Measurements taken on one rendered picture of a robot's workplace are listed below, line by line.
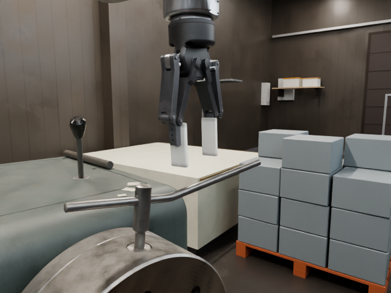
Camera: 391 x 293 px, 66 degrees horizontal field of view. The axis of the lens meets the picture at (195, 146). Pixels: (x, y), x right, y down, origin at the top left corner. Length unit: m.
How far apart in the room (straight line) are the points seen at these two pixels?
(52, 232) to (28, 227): 0.03
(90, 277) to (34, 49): 3.97
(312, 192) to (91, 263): 2.24
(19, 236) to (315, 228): 2.35
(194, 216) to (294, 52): 7.56
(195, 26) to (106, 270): 0.36
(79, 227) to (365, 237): 2.26
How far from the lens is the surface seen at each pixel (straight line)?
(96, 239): 0.47
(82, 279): 0.41
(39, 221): 0.53
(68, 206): 0.38
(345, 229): 2.58
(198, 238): 2.89
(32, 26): 4.32
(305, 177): 2.54
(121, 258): 0.41
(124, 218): 0.56
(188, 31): 0.48
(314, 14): 9.76
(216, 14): 0.51
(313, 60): 9.50
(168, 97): 0.44
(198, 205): 2.77
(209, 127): 0.55
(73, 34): 4.59
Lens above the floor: 1.43
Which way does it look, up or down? 8 degrees down
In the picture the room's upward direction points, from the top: straight up
